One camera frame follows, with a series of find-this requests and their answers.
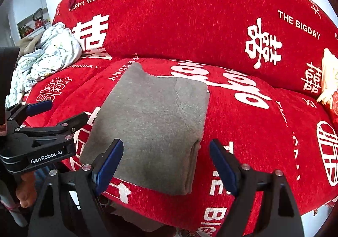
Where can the beige cloth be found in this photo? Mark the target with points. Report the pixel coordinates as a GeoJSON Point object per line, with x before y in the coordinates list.
{"type": "Point", "coordinates": [29, 44]}

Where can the wall poster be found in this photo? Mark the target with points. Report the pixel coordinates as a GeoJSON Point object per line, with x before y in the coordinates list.
{"type": "Point", "coordinates": [26, 29]}

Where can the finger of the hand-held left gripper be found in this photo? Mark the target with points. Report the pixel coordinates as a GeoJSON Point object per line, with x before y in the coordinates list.
{"type": "Point", "coordinates": [39, 107]}
{"type": "Point", "coordinates": [71, 122]}

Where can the red printed sofa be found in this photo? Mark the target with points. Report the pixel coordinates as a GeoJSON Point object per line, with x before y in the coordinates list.
{"type": "Point", "coordinates": [211, 28]}

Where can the cream fringed cloth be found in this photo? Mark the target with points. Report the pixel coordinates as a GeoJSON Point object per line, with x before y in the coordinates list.
{"type": "Point", "coordinates": [328, 78]}

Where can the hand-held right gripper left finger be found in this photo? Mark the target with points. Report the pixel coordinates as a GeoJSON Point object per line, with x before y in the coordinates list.
{"type": "Point", "coordinates": [109, 165]}

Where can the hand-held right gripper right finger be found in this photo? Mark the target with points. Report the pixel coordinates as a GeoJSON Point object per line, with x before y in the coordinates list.
{"type": "Point", "coordinates": [224, 168]}

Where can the person's left hand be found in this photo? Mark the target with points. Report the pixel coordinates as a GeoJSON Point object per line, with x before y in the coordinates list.
{"type": "Point", "coordinates": [27, 190]}

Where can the grey knit sweater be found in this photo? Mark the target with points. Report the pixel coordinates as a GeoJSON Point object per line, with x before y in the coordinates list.
{"type": "Point", "coordinates": [153, 126]}

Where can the white floral cloth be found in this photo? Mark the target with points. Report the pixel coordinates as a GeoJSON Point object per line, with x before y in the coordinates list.
{"type": "Point", "coordinates": [52, 52]}

